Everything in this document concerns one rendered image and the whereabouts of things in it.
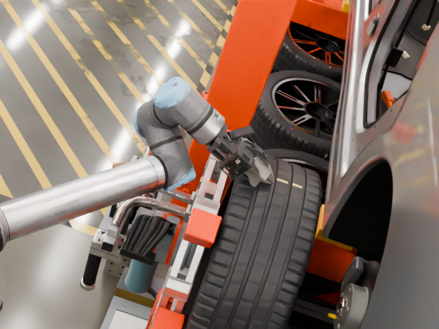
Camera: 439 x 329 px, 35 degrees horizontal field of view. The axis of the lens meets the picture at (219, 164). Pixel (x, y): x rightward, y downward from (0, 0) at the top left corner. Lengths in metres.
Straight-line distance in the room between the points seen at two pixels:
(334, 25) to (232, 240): 2.60
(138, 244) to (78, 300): 1.16
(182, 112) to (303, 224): 0.42
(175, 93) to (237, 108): 0.57
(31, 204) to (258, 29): 0.87
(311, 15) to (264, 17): 2.12
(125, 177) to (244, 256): 0.35
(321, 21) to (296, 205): 2.46
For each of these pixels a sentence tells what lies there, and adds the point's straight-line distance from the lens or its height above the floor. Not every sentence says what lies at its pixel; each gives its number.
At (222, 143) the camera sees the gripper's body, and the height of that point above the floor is 1.29.
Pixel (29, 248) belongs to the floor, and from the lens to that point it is 3.10.
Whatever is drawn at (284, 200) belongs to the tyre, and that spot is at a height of 1.18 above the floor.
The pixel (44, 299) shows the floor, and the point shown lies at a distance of 2.93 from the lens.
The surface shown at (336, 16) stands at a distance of 4.17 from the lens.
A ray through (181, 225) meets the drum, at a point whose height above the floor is 0.92.
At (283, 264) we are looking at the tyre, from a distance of 1.77.
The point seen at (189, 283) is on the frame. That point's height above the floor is 0.98.
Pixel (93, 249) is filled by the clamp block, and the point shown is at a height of 0.92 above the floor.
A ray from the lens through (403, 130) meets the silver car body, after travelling 1.89.
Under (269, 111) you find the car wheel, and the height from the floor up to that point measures 0.50.
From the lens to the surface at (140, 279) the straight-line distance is 2.33.
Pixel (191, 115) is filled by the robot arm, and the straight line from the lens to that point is 1.70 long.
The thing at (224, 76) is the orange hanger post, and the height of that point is 1.19.
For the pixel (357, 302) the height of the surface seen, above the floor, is 0.92.
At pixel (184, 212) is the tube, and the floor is 1.01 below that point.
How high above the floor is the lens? 2.32
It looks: 38 degrees down
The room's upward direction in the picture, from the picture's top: 21 degrees clockwise
